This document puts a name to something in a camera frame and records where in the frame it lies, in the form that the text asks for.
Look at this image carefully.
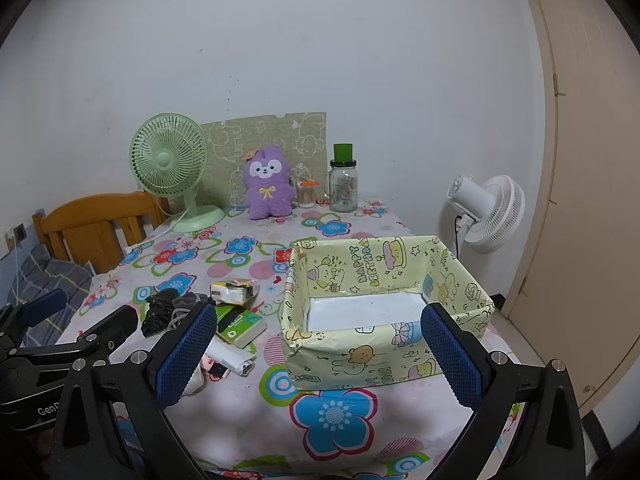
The clear plastic straw pack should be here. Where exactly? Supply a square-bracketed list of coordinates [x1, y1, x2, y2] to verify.
[183, 336, 256, 396]

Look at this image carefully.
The grey plaid cushion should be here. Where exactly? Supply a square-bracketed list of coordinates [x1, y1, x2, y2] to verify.
[6, 245, 94, 348]

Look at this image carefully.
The floral tablecloth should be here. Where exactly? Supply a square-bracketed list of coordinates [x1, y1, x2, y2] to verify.
[62, 200, 508, 479]

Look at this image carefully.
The wooden chair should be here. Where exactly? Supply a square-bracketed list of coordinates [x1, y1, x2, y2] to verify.
[32, 191, 168, 273]

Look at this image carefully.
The yellow white tissue pack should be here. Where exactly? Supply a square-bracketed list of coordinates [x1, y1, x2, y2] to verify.
[209, 278, 260, 307]

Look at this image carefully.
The yellow cartoon paper box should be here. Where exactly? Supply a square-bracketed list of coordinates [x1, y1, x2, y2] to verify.
[279, 235, 495, 391]

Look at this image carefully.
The beige door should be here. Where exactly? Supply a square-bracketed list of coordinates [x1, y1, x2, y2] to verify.
[503, 0, 639, 412]

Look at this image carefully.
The white standing fan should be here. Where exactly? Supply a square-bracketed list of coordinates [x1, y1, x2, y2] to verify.
[447, 174, 525, 255]

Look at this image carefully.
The green desk fan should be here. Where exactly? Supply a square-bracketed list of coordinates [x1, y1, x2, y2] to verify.
[128, 113, 224, 233]

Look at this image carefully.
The purple plush toy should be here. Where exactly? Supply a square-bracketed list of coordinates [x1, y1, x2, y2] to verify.
[243, 144, 295, 220]

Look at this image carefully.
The glass jar green lid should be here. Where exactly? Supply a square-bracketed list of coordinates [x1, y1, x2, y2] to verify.
[329, 143, 358, 212]

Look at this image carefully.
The toothpick jar orange lid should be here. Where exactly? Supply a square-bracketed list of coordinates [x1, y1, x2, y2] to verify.
[296, 179, 320, 208]

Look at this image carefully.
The beige patterned board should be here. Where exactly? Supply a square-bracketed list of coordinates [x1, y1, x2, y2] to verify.
[196, 112, 329, 207]

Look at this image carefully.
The grey drawstring pouch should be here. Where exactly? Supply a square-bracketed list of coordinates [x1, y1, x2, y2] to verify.
[167, 292, 208, 330]

